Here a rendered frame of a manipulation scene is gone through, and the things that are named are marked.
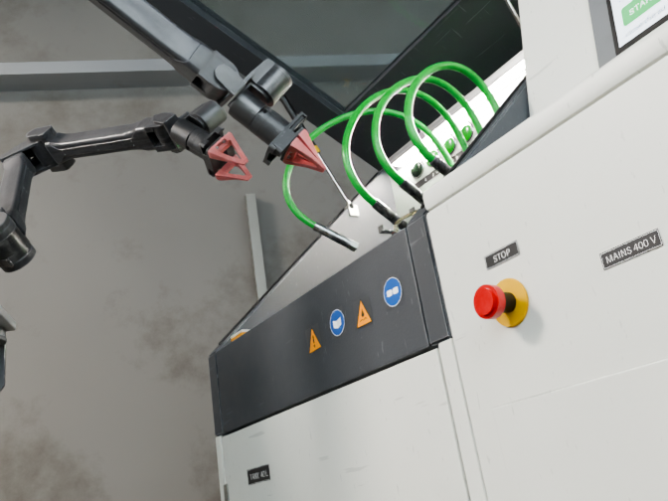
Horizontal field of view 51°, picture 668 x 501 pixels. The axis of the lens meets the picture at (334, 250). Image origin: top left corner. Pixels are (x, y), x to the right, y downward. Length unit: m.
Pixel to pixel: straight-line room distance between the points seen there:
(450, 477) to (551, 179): 0.36
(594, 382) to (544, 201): 0.19
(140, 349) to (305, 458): 1.79
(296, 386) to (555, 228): 0.55
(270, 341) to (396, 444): 0.36
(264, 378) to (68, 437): 1.67
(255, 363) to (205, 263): 1.71
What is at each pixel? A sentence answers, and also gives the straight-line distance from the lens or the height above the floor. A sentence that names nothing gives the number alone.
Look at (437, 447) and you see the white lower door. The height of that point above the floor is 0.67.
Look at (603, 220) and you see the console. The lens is 0.70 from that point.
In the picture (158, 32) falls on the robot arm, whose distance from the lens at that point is 1.29.
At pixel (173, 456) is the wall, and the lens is 2.76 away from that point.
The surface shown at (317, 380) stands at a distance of 1.07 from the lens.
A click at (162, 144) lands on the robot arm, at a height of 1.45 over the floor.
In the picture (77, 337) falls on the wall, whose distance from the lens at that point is 2.88.
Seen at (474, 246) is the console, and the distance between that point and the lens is 0.80.
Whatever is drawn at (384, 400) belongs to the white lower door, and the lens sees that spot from 0.93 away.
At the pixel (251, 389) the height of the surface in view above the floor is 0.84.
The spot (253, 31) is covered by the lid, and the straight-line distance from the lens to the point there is 1.76.
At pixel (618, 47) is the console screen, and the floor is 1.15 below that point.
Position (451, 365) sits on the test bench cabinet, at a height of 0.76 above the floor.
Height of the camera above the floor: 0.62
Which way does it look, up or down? 20 degrees up
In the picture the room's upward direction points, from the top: 9 degrees counter-clockwise
